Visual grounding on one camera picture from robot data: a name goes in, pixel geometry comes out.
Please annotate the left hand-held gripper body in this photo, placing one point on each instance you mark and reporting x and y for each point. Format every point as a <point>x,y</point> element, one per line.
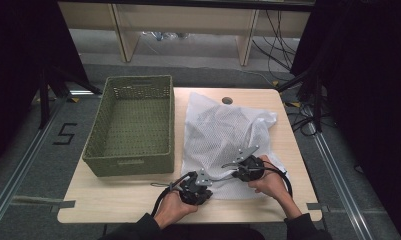
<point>194,191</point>

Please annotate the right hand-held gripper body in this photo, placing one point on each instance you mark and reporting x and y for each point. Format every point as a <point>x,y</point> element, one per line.
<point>253,168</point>

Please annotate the white mesh laundry bag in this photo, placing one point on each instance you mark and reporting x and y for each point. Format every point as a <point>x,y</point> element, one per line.
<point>218,133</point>

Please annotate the green woven basket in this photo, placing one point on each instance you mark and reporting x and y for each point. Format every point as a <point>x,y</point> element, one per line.
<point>134,126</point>

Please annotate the person's right hand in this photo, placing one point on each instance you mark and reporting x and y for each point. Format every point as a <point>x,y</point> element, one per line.
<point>271,183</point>

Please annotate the person's left hand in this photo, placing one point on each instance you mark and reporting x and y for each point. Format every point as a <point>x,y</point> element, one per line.
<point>171,208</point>

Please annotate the person's dark clothing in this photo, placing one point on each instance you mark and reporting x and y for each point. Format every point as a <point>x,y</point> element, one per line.
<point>214,234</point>

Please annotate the grey table grommet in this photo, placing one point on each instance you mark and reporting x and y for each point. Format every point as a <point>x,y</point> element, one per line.
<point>227,100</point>

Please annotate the black metal stand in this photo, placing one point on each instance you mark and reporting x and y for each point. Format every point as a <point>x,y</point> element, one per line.
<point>44,96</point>
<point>316,100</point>

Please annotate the black curtain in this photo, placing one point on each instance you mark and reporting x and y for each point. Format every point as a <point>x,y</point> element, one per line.
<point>371,100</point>
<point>18,66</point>

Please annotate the clear plastic wrap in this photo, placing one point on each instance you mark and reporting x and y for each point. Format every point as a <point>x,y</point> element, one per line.
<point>163,35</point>

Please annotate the light wooden bench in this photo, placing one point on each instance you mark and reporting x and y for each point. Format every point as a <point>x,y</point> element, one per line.
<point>188,20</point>

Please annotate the metal floor rail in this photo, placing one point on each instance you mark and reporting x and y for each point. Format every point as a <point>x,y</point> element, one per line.
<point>18,173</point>
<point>341,186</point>

